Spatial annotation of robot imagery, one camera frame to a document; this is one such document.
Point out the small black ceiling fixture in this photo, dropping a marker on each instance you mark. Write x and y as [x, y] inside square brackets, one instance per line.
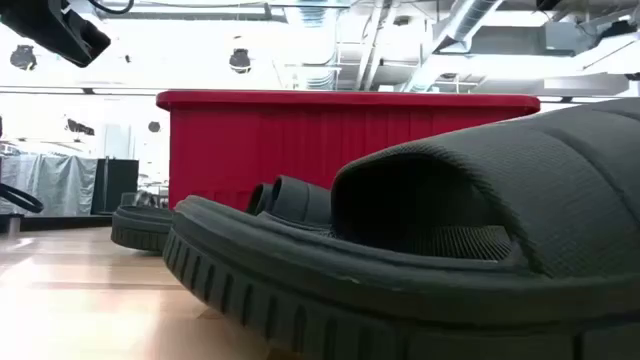
[154, 127]
[80, 127]

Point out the black aluminium table frame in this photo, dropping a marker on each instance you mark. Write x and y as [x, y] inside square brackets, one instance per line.
[60, 222]

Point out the black hanging ceiling light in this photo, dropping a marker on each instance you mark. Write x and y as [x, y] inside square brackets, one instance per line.
[23, 57]
[240, 61]

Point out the grey rectangular air duct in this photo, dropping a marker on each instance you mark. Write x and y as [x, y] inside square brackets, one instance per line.
[525, 40]

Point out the dark background equipment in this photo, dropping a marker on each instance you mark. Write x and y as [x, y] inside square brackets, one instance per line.
[147, 197]

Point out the red plastic bin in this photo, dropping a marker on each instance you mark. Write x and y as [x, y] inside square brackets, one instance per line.
[300, 140]

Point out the black overhead fixture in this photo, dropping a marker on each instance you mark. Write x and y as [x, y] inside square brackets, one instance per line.
[549, 4]

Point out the grey cloth cover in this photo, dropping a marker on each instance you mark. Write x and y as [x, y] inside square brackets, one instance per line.
[50, 185]

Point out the silver round ventilation duct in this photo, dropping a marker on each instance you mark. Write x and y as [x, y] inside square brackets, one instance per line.
[465, 25]

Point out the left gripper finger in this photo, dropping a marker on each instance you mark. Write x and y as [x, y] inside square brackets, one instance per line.
[80, 45]

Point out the black cabinet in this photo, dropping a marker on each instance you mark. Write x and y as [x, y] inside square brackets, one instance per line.
[117, 185]

